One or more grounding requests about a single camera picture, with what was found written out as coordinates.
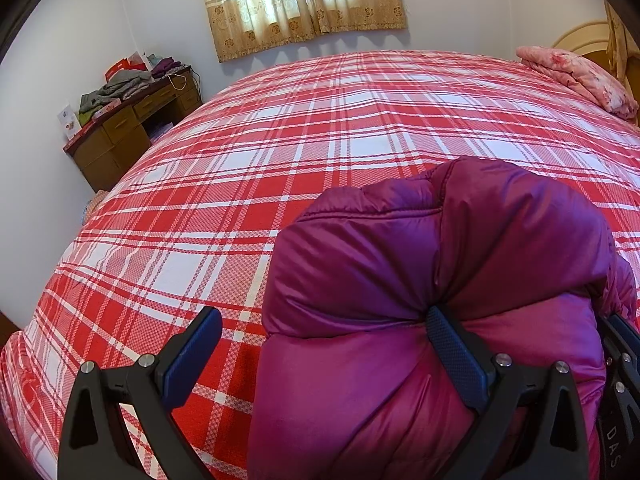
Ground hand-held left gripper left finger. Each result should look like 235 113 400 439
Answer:
57 306 223 480

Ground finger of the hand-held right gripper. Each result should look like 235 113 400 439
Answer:
597 313 640 397

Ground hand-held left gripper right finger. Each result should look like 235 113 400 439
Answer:
426 305 590 480

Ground purple puffer jacket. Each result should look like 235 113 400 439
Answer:
247 156 640 480

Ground pink clothes pile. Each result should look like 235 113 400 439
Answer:
81 194 109 219

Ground grey clothes pile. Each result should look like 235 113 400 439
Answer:
79 71 156 113

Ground purple folded clothes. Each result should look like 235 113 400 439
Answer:
150 55 184 79

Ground brown wooden desk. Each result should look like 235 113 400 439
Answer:
62 65 203 193

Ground red plaid bed blanket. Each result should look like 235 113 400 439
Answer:
0 50 640 480

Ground white printed card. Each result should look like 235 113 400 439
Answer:
56 104 82 141

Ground pink floral quilt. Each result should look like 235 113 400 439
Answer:
516 46 640 120

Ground red cardboard box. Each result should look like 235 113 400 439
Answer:
104 52 151 83

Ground yellow wooden headboard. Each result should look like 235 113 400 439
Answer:
550 20 640 86

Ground yellow hanging cloth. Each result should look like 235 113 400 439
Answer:
602 0 640 81

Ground beige patterned curtain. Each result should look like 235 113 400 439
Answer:
196 0 408 63

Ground white cable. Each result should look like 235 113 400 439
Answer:
167 67 201 97

